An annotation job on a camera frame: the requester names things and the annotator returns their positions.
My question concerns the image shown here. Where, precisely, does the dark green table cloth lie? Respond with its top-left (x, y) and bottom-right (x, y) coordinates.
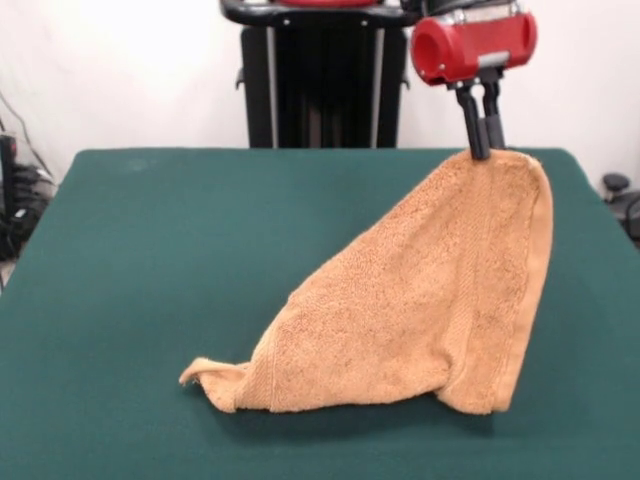
top-left (0, 146), bottom-right (640, 480)

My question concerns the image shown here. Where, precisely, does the black electronics box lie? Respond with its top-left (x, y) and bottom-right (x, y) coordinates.
top-left (0, 132), bottom-right (20, 216)

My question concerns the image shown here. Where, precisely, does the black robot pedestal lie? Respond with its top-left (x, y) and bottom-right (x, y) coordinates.
top-left (218, 0), bottom-right (422, 150)

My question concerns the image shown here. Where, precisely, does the grey wall cable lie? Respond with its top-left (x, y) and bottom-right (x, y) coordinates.
top-left (0, 91), bottom-right (54, 177)

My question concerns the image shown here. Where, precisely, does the black cable bundle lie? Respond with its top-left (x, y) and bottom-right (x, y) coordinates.
top-left (0, 163), bottom-right (60, 262)

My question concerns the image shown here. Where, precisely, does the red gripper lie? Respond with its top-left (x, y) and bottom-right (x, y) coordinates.
top-left (410, 13), bottom-right (539, 160)

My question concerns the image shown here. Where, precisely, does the orange terry towel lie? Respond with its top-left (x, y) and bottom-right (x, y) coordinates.
top-left (178, 148), bottom-right (556, 417)

